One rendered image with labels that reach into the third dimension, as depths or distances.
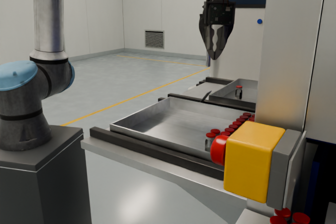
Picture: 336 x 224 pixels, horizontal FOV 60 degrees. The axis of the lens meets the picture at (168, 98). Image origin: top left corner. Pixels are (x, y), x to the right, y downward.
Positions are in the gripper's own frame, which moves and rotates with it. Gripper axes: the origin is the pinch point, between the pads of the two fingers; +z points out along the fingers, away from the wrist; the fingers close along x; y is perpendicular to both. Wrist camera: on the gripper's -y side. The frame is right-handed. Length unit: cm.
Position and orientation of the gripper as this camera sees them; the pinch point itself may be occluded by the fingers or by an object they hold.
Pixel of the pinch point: (214, 54)
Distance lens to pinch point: 81.5
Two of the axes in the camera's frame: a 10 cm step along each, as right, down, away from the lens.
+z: -0.1, 9.5, 3.1
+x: 10.0, 0.2, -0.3
